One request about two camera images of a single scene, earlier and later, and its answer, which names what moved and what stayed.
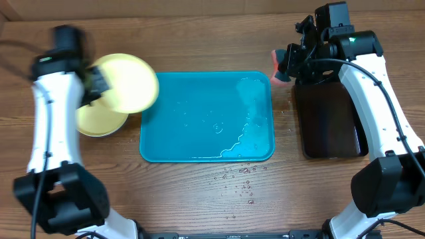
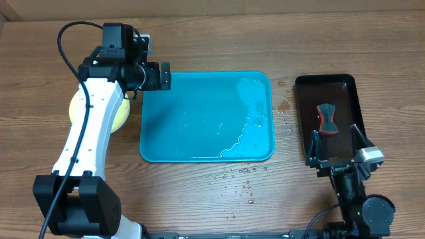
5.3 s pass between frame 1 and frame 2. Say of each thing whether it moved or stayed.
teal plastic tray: stayed
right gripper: moved
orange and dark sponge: moved
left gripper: moved
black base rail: stayed
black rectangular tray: stayed
